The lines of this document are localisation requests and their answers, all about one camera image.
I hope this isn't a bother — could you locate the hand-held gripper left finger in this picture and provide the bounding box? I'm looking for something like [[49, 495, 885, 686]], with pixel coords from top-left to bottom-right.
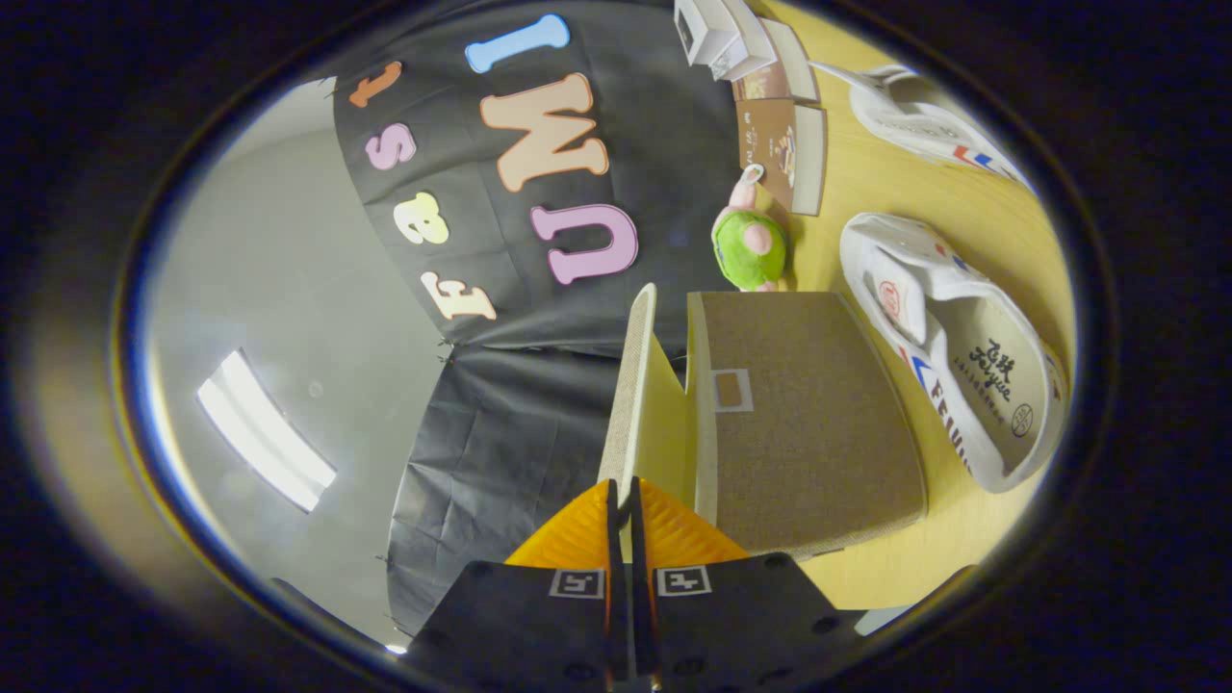
[[404, 478, 631, 692]]

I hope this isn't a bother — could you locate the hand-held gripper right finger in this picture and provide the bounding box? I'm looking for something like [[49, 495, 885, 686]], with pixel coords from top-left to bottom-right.
[[630, 476, 867, 692]]

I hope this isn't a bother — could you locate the beige fabric storage box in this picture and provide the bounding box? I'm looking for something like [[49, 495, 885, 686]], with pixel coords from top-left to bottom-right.
[[597, 282, 930, 564]]

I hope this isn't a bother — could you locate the white canvas shoe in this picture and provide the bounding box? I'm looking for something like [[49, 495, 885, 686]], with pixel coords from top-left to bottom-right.
[[839, 212, 1069, 494], [808, 60, 1036, 193]]

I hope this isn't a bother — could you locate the black backdrop cloth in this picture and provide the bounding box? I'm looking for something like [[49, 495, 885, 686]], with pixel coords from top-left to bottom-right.
[[332, 0, 761, 636]]

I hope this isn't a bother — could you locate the ceiling light panel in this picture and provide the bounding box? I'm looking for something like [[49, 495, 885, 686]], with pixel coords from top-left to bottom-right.
[[195, 348, 338, 514]]

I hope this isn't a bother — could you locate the green and pink plush toy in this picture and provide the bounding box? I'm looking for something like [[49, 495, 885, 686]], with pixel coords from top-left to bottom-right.
[[710, 164, 790, 293]]

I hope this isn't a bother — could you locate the brown book with illustrated cover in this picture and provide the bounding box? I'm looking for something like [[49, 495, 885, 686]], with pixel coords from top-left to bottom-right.
[[736, 96, 829, 218]]

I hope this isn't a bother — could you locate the plain brown book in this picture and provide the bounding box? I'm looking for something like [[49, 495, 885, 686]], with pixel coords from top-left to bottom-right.
[[731, 19, 821, 105]]

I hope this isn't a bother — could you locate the white book with patterned cover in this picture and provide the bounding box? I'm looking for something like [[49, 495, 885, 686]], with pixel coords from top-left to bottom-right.
[[710, 0, 779, 83]]

